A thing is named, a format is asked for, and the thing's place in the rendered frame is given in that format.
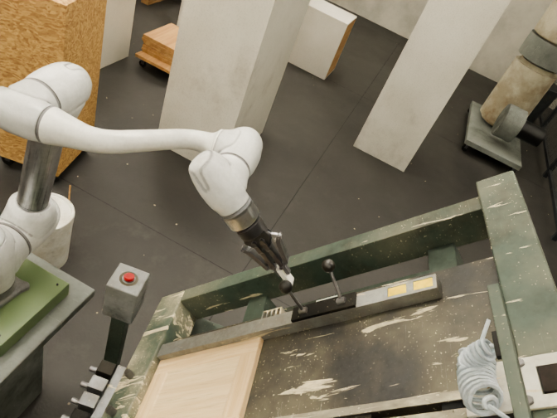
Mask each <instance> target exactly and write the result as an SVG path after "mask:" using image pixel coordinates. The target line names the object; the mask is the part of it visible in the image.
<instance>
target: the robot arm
mask: <svg viewBox="0 0 557 418"><path fill-rule="evenodd" d="M91 91H92V81H91V79H90V76H89V74H88V73H87V72H86V70H85V69H84V68H82V67H81V66H78V65H76V64H72V63H71V62H55V63H51V64H50V65H47V66H43V67H42V68H40V69H38V70H35V71H34V72H32V73H31V74H30V75H28V76H27V77H26V78H25V79H23V80H20V81H18V82H17V83H15V84H12V85H9V86H8V88H7V87H4V86H0V129H3V130H5V131H7V132H9V133H10V134H14V135H16V136H18V137H21V138H23V139H27V147H26V152H25V156H24V161H23V165H22V174H21V178H20V182H19V188H18V192H15V193H13V194H12V195H11V196H10V197H9V199H8V201H7V205H6V206H5V208H4V210H3V212H2V214H1V216H0V308H1V307H3V306H4V305H5V304H7V303H8V302H10V301H11V300H12V299H14V298H16V297H17V296H18V295H19V294H21V293H23V292H25V291H27V290H29V289H30V285H29V283H28V282H26V281H23V280H21V279H19V278H17V277H16V276H15V274H16V273H17V272H18V270H19V268H20V267H21V265H22V263H23V262H24V260H25V259H26V258H27V257H28V256H29V255H30V254H31V253H32V252H33V251H34V250H35V249H36V248H38V247H39V246H40V245H41V244H42V243H43V242H44V241H45V240H46V239H47V238H48V237H49V236H50V235H51V233H52V232H53V231H54V230H55V229H56V228H57V226H58V223H59V220H60V217H61V211H60V208H59V206H58V204H57V203H56V201H55V200H54V199H52V198H51V191H52V188H53V184H54V181H55V177H56V171H57V168H58V164H59V161H60V157H61V151H62V148H63V147H65V148H73V149H77V150H81V151H86V152H91V153H109V154H116V153H140V152H150V151H160V150H170V149H190V150H194V151H197V152H199V153H200V154H198V155H197V156H196V157H195V158H194V159H193V160H192V162H191V164H190V166H189V169H188V170H189V173H190V176H191V180H192V182H193V184H194V185H195V187H196V190H197V191H198V192H199V193H200V195H201V197H202V198H203V199H204V200H205V202H206V203H207V204H208V205H209V207H210V208H211V209H213V210H214V211H216V212H217V213H218V214H219V215H220V217H221V218H222V219H223V220H224V221H225V223H226V224H227V226H228V227H229V228H230V229H231V230H232V231H236V233H237V234H238V235H239V237H240V238H241V240H242V241H244V244H243V246H242V248H241V252H243V253H245V254H246V255H248V256H249V257H250V258H252V259H253V260H254V261H255V262H256V263H258V264H259V265H260V266H261V267H262V268H264V269H265V270H273V271H274V272H275V274H276V275H277V276H278V277H281V278H282V279H283V280H289V281H290V282H291V283H292V284H293V281H294V277H293V276H292V275H291V273H290V271H291V270H290V269H289V267H288V260H289V255H288V252H287V250H286V247H285V244H284V243H283V239H282V234H283V233H282V232H281V231H278V233H275V232H272V231H271V230H270V229H269V228H267V226H266V225H265V223H264V221H263V220H262V218H261V217H260V215H259V209H258V208H257V206H256V205H255V204H254V203H253V201H252V200H251V198H250V196H249V195H248V193H247V192H246V189H247V183H248V179H249V177H250V176H251V175H252V174H253V172H254V170H255V169H256V168H257V166H258V164H259V160H260V158H261V153H262V149H263V142H262V138H261V137H260V135H259V133H258V132H257V131H256V130H255V129H252V128H250V127H239V128H236V129H221V130H219V131H217V132H214V133H209V132H204V131H200V130H194V129H140V130H109V129H98V128H96V127H93V126H90V125H88V124H85V123H83V122H82V121H80V120H78V119H77V118H78V116H79V114H80V112H81V110H82V109H83V108H84V106H85V102H86V101H87V100H88V99H89V97H90V94H91ZM272 237H273V238H274V241H276V245H277V247H278V250H277V249H276V247H275V246H274V243H273V242H272Z"/></svg>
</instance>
